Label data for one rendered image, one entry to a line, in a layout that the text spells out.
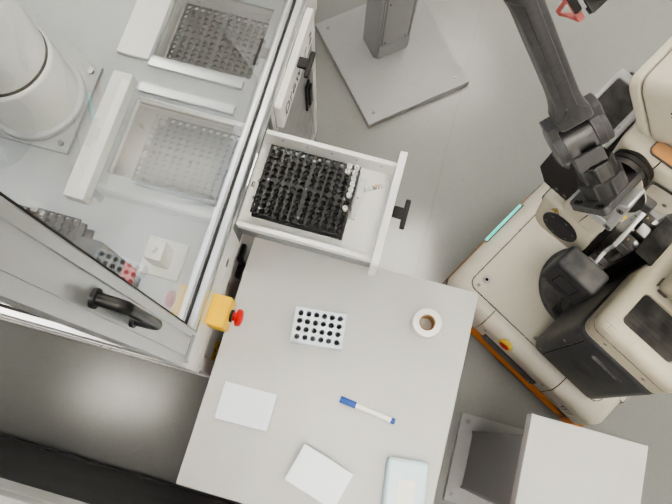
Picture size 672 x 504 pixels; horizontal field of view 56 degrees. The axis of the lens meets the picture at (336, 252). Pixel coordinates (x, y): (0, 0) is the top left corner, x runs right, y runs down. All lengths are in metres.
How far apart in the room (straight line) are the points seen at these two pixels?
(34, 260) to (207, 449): 0.96
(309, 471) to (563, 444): 0.60
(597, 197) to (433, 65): 1.53
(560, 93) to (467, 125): 1.49
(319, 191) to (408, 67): 1.26
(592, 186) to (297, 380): 0.79
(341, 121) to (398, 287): 1.13
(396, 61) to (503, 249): 0.94
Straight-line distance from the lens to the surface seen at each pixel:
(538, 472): 1.62
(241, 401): 1.53
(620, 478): 1.69
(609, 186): 1.26
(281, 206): 1.48
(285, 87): 1.57
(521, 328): 2.13
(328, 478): 1.49
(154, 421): 2.37
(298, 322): 1.55
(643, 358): 1.67
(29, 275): 0.68
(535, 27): 1.07
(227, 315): 1.42
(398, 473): 1.50
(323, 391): 1.54
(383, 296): 1.57
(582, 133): 1.22
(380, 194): 1.56
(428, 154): 2.54
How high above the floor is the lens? 2.30
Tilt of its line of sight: 75 degrees down
